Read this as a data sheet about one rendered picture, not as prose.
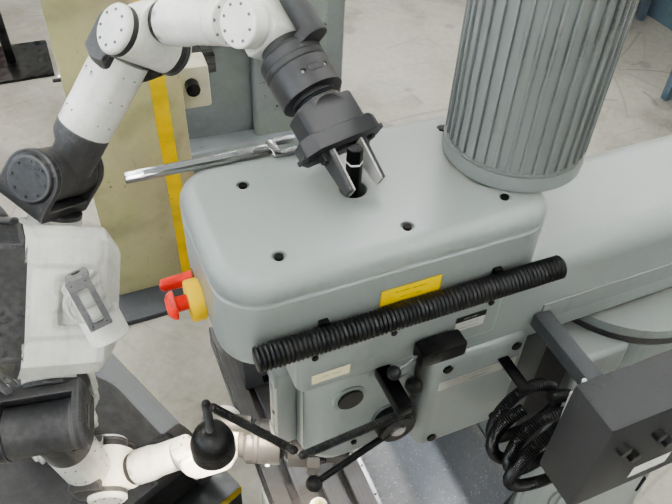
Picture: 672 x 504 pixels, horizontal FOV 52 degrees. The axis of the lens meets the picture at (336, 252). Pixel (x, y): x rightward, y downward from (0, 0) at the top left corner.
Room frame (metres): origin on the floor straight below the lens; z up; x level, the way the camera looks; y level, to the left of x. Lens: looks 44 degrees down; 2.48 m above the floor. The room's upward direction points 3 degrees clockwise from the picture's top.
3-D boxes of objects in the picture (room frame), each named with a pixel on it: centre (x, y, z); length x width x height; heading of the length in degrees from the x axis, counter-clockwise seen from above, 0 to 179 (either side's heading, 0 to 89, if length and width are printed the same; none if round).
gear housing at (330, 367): (0.74, -0.06, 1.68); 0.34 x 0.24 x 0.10; 115
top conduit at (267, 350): (0.61, -0.11, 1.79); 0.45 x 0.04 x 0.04; 115
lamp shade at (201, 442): (0.58, 0.18, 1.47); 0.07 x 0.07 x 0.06
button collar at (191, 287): (0.63, 0.19, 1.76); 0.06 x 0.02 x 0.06; 25
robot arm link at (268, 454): (0.72, 0.07, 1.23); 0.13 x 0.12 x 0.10; 0
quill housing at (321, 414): (0.73, -0.02, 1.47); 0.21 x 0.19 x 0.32; 25
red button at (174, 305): (0.62, 0.21, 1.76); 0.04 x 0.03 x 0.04; 25
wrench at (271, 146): (0.77, 0.17, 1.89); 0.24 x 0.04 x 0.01; 114
